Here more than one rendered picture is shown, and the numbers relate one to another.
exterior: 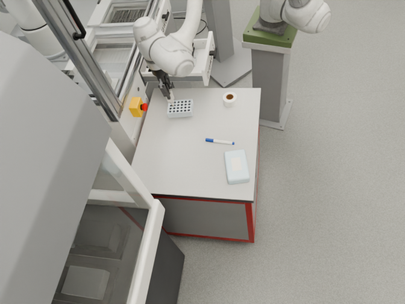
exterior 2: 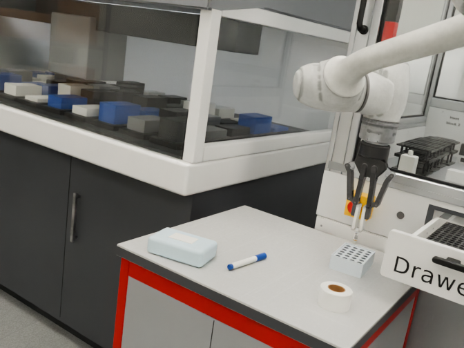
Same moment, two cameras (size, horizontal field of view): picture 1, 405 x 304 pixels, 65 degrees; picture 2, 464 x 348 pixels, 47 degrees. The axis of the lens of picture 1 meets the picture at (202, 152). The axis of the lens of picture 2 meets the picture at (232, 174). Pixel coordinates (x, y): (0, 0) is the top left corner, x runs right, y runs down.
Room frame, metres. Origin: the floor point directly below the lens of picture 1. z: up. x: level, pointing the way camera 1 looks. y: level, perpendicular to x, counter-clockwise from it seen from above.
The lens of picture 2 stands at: (0.97, -1.30, 1.28)
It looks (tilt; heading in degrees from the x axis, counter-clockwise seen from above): 14 degrees down; 101
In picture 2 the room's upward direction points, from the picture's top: 8 degrees clockwise
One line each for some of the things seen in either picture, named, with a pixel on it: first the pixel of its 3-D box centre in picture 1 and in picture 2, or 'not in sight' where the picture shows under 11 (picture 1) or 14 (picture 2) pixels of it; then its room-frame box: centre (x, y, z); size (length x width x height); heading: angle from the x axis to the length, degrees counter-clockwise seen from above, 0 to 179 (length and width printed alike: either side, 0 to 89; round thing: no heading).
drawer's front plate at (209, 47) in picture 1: (208, 58); (451, 273); (1.26, -0.17, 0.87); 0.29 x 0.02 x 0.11; 158
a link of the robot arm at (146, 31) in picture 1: (150, 39); (382, 88); (1.06, 0.07, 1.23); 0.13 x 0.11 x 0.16; 25
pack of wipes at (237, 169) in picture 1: (236, 166); (182, 246); (0.66, -0.12, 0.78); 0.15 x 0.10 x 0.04; 170
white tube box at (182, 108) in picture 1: (180, 108); (352, 259); (1.07, 0.04, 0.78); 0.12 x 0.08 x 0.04; 74
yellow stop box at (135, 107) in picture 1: (137, 107); (359, 205); (1.08, 0.24, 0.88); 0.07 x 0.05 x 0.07; 158
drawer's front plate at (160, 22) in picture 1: (162, 21); not in sight; (1.68, 0.01, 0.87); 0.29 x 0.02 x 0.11; 158
